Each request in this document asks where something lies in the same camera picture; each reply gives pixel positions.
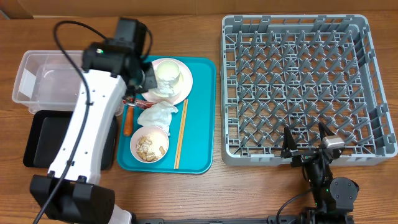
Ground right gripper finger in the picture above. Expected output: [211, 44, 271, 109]
[318, 121, 335, 139]
[281, 126, 298, 153]

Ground teal serving tray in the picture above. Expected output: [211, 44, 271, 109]
[117, 57, 216, 174]

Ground orange carrot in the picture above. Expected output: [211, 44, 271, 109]
[123, 106, 134, 136]

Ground small pink bowl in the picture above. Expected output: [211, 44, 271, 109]
[130, 126, 169, 164]

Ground grey plastic dish rack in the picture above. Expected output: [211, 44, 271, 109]
[220, 14, 397, 166]

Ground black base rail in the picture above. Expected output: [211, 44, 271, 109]
[134, 215, 306, 224]

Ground white cup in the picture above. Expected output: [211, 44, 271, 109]
[155, 59, 180, 88]

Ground black plastic tray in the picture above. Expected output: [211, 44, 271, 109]
[23, 110, 118, 170]

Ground white bowl under cup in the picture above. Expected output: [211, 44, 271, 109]
[149, 80, 183, 98]

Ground red snack wrapper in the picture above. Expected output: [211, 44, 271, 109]
[123, 98, 155, 110]

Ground peanuts and rice scraps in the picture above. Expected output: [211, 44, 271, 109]
[136, 132, 168, 162]

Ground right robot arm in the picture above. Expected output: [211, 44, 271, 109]
[275, 122, 359, 224]

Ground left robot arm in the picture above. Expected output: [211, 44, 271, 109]
[30, 40, 157, 223]

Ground large white plate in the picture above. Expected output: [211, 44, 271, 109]
[142, 58, 193, 105]

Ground white napkin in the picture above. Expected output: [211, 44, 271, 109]
[137, 101, 178, 136]

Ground clear plastic bin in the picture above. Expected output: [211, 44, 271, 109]
[12, 50, 124, 114]

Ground wooden chopstick right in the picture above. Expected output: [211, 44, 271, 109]
[175, 99, 189, 170]

